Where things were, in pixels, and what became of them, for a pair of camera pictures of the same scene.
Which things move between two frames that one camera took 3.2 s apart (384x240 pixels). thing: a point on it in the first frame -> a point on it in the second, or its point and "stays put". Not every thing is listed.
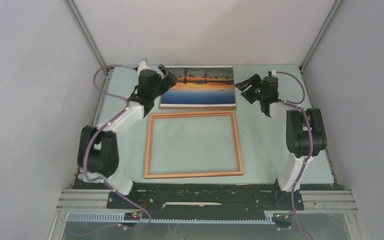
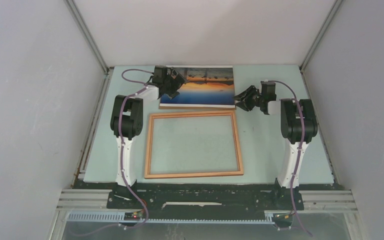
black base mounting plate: (203, 198) stays put
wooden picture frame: (148, 157) stays put
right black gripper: (253, 80) -> (246, 104)
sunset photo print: (200, 86) stays put
